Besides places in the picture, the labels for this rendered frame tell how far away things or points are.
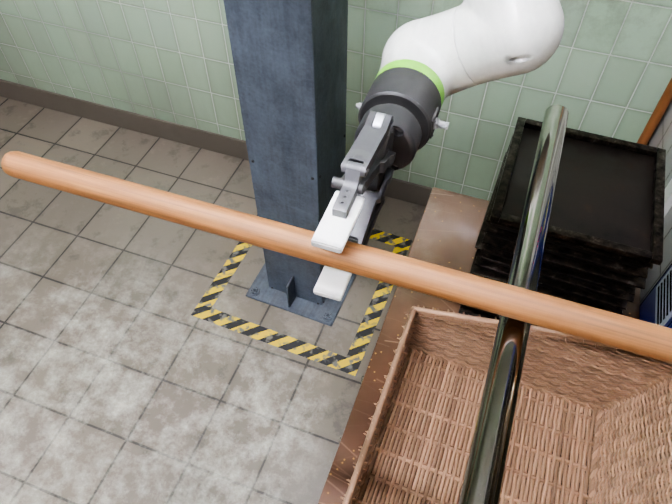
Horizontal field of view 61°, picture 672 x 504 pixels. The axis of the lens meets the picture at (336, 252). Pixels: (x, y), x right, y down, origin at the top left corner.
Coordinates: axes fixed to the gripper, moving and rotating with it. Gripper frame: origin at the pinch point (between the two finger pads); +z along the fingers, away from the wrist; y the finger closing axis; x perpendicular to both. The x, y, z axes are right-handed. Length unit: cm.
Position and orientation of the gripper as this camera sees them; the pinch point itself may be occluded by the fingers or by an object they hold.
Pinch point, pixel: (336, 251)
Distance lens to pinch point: 57.5
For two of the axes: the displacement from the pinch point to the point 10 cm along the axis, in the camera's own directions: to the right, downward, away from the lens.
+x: -9.4, -2.7, 2.1
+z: -3.4, 7.4, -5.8
